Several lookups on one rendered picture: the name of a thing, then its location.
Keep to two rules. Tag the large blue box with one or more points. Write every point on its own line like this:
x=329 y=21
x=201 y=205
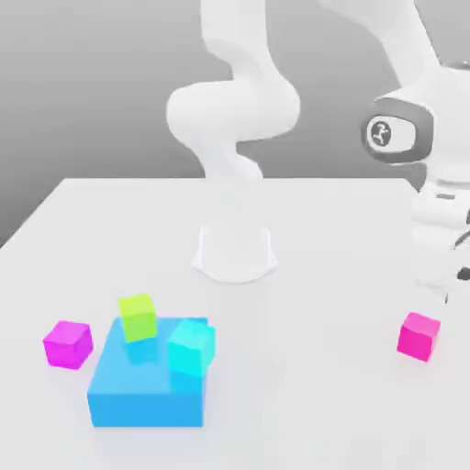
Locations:
x=145 y=396

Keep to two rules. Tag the small cyan cube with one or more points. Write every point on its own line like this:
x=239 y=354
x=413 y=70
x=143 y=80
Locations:
x=189 y=349

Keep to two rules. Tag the small pink cube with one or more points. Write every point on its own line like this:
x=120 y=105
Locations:
x=416 y=337

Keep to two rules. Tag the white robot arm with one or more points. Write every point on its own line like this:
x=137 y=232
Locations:
x=235 y=110

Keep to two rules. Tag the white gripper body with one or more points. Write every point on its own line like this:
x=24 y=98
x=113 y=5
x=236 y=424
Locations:
x=433 y=257

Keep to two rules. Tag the small lime green cube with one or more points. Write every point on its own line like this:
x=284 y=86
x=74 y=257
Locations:
x=138 y=318

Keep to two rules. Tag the small magenta cube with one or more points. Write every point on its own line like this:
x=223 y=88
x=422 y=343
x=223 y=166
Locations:
x=66 y=345

